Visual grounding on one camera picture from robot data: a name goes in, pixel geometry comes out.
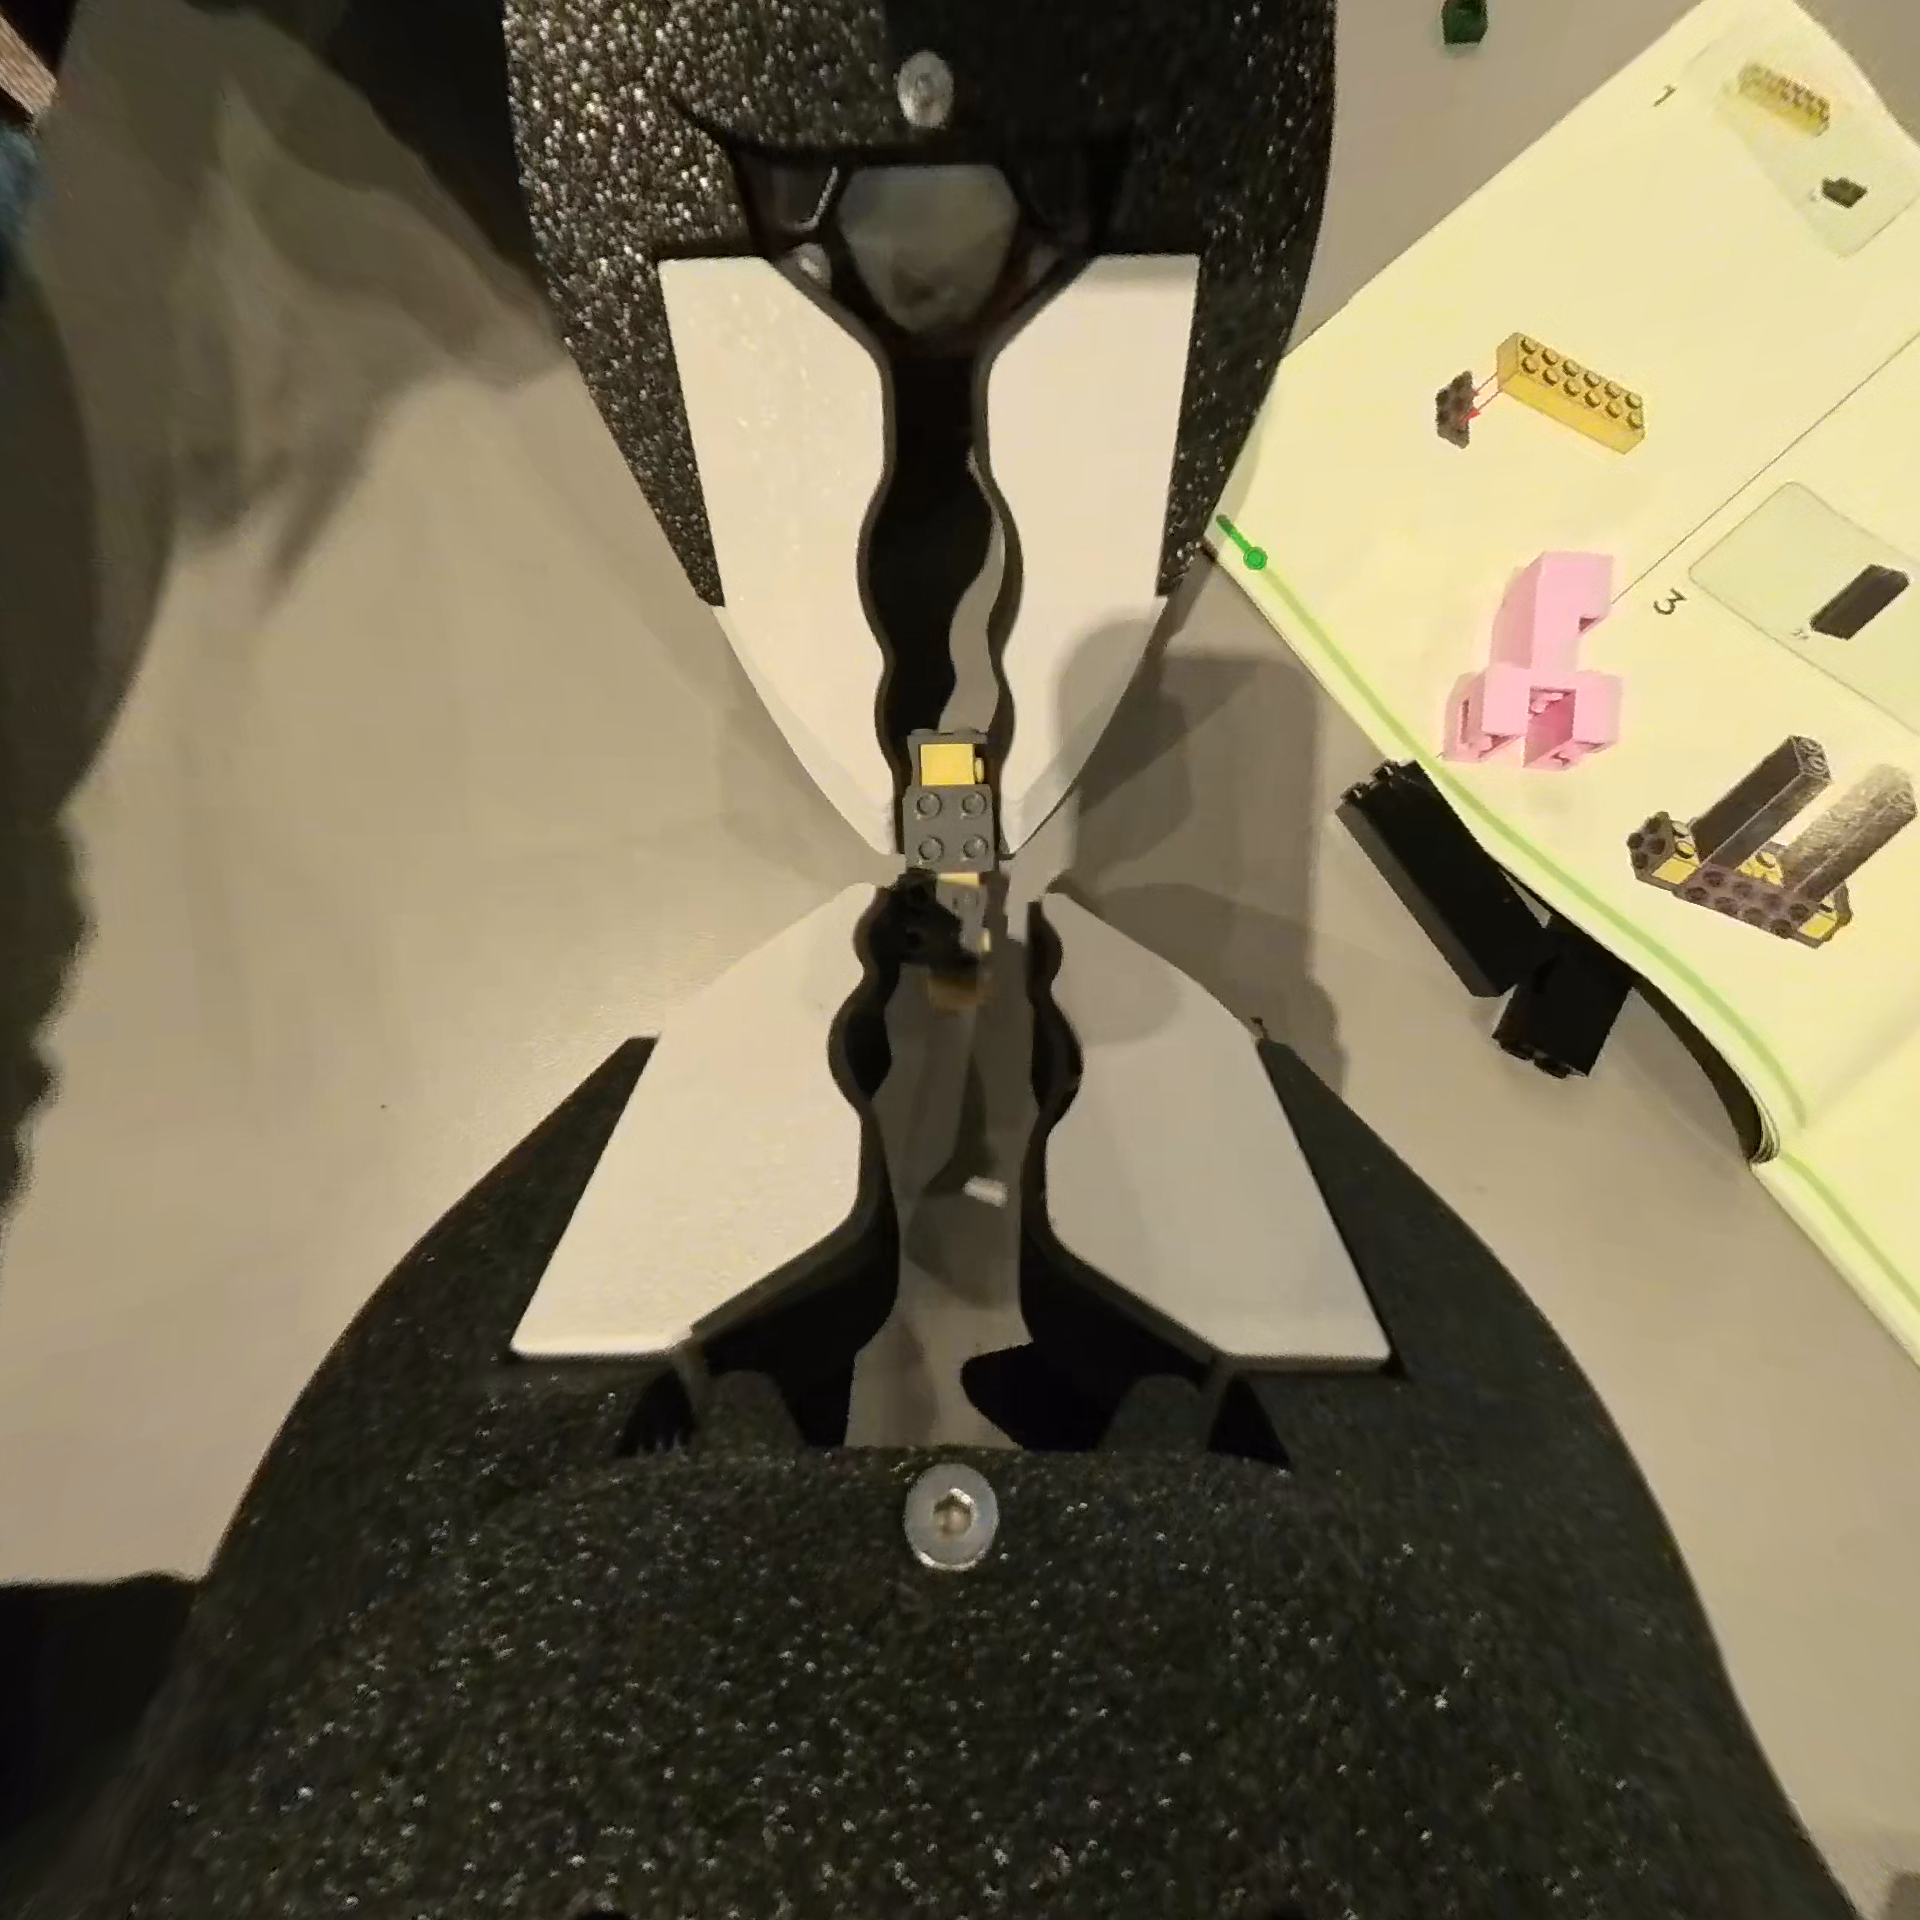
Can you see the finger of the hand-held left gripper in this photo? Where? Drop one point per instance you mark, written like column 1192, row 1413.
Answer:
column 1095, row 451
column 763, row 494

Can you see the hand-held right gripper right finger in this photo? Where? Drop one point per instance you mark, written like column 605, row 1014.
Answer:
column 1215, row 1201

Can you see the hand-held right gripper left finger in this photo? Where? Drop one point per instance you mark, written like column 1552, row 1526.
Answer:
column 705, row 1185

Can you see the long yellow building brick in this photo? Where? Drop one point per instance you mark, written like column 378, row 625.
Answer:
column 949, row 765

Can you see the dark grey square plate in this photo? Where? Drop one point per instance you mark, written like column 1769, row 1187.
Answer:
column 954, row 827
column 915, row 923

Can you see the short black brick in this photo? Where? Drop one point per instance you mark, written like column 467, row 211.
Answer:
column 1559, row 1004

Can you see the long black brick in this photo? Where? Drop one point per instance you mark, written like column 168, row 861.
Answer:
column 1440, row 869

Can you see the pale green instruction booklet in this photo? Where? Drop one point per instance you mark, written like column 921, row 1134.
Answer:
column 1500, row 226

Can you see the pink brick figure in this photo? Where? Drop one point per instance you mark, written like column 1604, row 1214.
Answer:
column 1529, row 661

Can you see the small dark green brick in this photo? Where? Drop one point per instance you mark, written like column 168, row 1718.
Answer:
column 1463, row 14

